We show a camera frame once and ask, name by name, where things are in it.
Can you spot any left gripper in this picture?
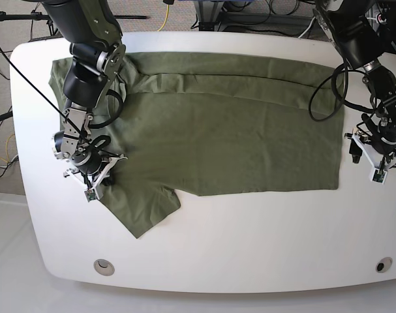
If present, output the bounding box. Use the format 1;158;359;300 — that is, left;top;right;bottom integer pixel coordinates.
344;128;396;171

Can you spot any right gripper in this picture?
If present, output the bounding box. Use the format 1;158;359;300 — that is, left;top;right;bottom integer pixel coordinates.
63;153;127;189

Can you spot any olive green T-shirt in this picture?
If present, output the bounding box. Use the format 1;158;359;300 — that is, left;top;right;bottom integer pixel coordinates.
48;51;346;241

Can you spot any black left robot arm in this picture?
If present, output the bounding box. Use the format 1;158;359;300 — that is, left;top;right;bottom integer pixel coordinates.
314;1;396;182

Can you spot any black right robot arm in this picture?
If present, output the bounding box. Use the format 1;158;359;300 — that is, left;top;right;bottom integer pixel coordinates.
42;1;126;193

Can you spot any black tripod stand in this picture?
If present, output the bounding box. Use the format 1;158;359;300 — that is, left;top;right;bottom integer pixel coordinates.
0;0;148;46

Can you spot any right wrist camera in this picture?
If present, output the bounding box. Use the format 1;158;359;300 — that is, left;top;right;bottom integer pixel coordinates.
84;188;103;202

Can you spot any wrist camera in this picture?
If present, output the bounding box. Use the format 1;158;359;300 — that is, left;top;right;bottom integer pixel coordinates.
84;188;103;202
369;168;388;184

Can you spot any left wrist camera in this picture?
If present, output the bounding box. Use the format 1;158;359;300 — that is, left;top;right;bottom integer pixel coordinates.
369;168;388;184

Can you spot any left table cable grommet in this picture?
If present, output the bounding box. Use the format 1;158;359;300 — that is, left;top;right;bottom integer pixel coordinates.
93;259;115;276

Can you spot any table cable grommet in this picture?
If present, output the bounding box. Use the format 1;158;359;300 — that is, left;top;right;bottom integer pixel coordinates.
93;259;115;276
376;257;393;273

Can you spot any yellow floor cable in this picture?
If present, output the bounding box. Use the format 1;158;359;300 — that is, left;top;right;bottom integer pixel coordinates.
0;132;18;168

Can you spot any right table cable grommet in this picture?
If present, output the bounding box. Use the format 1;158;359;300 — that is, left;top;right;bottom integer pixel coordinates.
376;257;393;273

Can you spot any white power cable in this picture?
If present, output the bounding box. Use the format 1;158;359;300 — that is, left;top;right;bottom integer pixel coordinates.
297;12;319;39

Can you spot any yellow hanging cable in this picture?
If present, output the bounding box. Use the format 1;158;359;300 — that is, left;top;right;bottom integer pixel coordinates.
157;5;170;33

